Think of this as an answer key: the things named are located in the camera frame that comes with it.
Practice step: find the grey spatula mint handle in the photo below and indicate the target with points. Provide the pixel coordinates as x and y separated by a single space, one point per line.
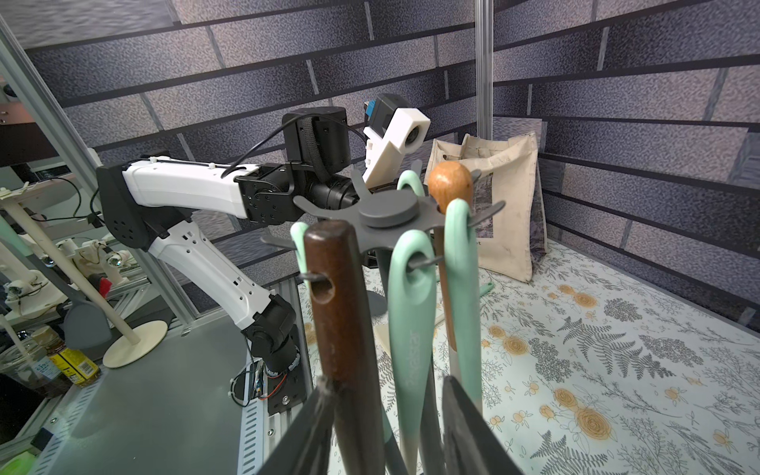
377 304

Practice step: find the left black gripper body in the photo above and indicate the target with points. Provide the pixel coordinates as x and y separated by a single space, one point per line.
348 190

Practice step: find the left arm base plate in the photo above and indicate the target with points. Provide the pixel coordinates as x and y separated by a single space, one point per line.
288 390

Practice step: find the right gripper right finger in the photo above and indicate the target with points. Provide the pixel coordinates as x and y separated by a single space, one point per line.
470 446

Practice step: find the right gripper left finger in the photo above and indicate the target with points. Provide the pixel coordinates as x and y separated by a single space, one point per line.
305 448

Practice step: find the cream turner mint handle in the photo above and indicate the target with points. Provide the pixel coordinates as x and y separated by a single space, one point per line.
411 310

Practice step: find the grey spatula dark wood handle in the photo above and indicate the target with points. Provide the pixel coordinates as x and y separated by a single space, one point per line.
346 345

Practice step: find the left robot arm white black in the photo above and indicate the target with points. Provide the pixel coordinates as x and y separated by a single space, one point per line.
148 204

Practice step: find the aluminium mounting rail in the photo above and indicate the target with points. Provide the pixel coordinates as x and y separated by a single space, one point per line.
261 433

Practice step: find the cream ladle mint handle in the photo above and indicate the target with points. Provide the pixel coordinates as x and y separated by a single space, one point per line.
461 261

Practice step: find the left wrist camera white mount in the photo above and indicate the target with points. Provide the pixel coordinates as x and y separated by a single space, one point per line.
394 130

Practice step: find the left circuit board with wires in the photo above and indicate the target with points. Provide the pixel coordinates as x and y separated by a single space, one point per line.
250 384

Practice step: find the grey utensil rack stand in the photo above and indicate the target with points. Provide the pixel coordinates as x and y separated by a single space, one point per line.
378 220

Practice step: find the cream spoon light wood handle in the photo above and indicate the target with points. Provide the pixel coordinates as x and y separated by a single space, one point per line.
448 181

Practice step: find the cream stand outside cell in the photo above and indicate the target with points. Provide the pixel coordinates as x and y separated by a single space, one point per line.
134 343

